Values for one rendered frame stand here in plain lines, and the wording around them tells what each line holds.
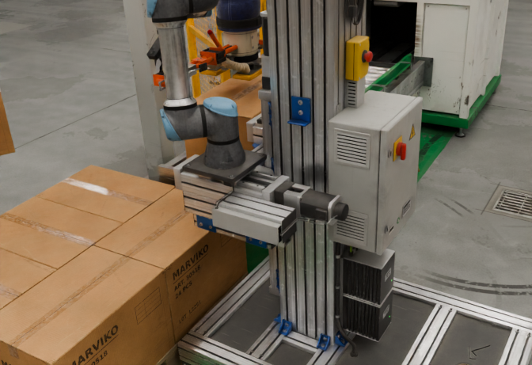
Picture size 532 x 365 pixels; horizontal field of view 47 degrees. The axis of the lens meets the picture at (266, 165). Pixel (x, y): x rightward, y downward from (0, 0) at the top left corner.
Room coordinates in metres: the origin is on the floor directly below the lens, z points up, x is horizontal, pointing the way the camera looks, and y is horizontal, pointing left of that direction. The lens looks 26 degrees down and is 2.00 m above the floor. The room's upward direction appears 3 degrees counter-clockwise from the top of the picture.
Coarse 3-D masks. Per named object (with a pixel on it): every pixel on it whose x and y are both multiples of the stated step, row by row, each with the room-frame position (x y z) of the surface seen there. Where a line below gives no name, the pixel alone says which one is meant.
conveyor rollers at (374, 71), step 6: (372, 66) 4.62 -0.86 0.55; (378, 66) 4.61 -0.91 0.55; (372, 72) 4.51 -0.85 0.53; (378, 72) 4.49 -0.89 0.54; (384, 72) 4.47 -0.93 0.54; (402, 72) 4.48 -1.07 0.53; (366, 78) 4.35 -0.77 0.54; (372, 78) 4.33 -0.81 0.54; (396, 78) 4.32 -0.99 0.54; (366, 84) 4.25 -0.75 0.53; (390, 84) 4.17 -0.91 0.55
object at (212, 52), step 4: (208, 48) 2.86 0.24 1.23; (212, 48) 2.86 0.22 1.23; (216, 48) 2.84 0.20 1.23; (220, 48) 2.83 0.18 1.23; (224, 48) 2.83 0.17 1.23; (200, 52) 2.80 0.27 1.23; (204, 52) 2.79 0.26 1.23; (208, 52) 2.78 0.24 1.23; (212, 52) 2.77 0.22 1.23; (216, 52) 2.81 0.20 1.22; (220, 52) 2.78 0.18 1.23; (224, 52) 2.81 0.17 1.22; (208, 56) 2.78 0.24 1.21; (212, 56) 2.77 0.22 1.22; (216, 56) 2.77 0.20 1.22; (220, 56) 2.79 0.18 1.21; (224, 56) 2.82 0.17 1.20; (216, 60) 2.77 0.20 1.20; (220, 60) 2.78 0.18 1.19; (224, 60) 2.81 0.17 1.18; (212, 64) 2.77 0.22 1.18; (216, 64) 2.76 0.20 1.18
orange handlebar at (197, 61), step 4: (260, 40) 3.01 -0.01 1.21; (228, 44) 2.96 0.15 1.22; (228, 48) 2.89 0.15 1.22; (232, 48) 2.91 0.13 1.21; (236, 48) 2.94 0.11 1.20; (228, 52) 2.87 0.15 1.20; (204, 56) 2.78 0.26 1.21; (192, 60) 2.71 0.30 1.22; (196, 60) 2.70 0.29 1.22; (200, 60) 2.70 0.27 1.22; (204, 60) 2.70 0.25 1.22; (208, 60) 2.73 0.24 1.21; (212, 60) 2.76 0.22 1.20; (196, 64) 2.66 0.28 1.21; (208, 64) 2.72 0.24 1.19; (196, 68) 2.65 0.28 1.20; (156, 80) 2.48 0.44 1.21; (160, 80) 2.46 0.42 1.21; (164, 84) 2.46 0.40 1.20
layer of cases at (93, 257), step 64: (64, 192) 2.78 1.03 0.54; (128, 192) 2.75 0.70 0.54; (0, 256) 2.23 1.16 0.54; (64, 256) 2.20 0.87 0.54; (128, 256) 2.18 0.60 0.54; (192, 256) 2.23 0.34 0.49; (0, 320) 1.80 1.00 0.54; (64, 320) 1.79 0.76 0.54; (128, 320) 1.87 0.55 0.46; (192, 320) 2.19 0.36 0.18
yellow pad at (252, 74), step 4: (252, 64) 2.91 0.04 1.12; (252, 68) 2.91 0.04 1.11; (256, 68) 2.93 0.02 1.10; (260, 68) 2.93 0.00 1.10; (240, 72) 2.88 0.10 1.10; (252, 72) 2.87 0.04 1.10; (256, 72) 2.88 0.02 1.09; (260, 72) 2.90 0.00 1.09; (236, 76) 2.85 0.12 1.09; (240, 76) 2.84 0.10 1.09; (244, 76) 2.83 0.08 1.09; (248, 76) 2.82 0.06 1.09; (252, 76) 2.83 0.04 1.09; (256, 76) 2.87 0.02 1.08; (248, 80) 2.82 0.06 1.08
